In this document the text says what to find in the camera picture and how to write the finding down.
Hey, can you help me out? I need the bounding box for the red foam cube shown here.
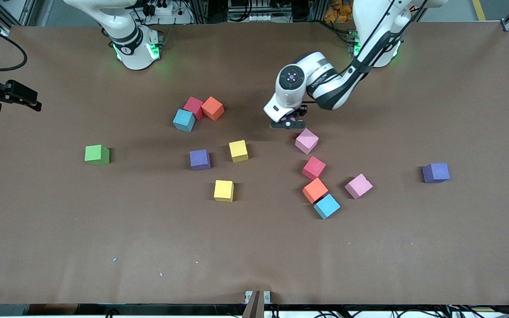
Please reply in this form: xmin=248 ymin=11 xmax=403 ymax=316
xmin=183 ymin=96 xmax=205 ymax=121
xmin=301 ymin=156 xmax=327 ymax=180

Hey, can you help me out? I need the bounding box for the yellow foam cube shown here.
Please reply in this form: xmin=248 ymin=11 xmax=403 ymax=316
xmin=213 ymin=180 xmax=235 ymax=202
xmin=229 ymin=140 xmax=249 ymax=163

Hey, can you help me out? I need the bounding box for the orange foam cube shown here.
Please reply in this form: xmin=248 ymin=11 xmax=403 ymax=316
xmin=201 ymin=96 xmax=225 ymax=122
xmin=302 ymin=178 xmax=329 ymax=204

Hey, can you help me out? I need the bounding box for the purple foam cube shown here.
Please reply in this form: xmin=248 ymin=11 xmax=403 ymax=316
xmin=422 ymin=163 xmax=451 ymax=184
xmin=189 ymin=149 xmax=212 ymax=171

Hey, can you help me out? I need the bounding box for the blue foam cube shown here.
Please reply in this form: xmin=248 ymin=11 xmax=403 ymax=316
xmin=313 ymin=193 xmax=341 ymax=220
xmin=173 ymin=109 xmax=196 ymax=133

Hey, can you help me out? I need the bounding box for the green foam cube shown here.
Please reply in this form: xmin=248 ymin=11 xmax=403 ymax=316
xmin=84 ymin=144 xmax=110 ymax=166

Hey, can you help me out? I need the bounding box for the bag of orange fruits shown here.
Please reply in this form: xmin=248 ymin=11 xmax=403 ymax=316
xmin=324 ymin=0 xmax=356 ymax=23

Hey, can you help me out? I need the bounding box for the white power strip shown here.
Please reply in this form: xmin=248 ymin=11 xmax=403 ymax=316
xmin=142 ymin=2 xmax=176 ymax=16
xmin=227 ymin=12 xmax=281 ymax=23

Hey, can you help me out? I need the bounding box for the brown paper table cover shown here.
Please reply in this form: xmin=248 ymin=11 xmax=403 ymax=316
xmin=0 ymin=22 xmax=509 ymax=306

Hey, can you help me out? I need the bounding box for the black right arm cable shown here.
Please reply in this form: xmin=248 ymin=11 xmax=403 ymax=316
xmin=0 ymin=21 xmax=28 ymax=73

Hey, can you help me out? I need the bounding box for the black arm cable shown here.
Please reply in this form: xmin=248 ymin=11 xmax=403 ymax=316
xmin=342 ymin=0 xmax=429 ymax=78
xmin=0 ymin=21 xmax=28 ymax=73

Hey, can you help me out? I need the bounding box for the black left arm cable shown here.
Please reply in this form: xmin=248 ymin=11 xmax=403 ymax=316
xmin=342 ymin=0 xmax=429 ymax=78

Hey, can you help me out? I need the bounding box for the small metal table bracket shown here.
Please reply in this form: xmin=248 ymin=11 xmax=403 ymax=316
xmin=244 ymin=290 xmax=272 ymax=305

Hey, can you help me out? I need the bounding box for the brown tapered post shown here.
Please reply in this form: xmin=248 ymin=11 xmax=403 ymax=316
xmin=242 ymin=290 xmax=265 ymax=318

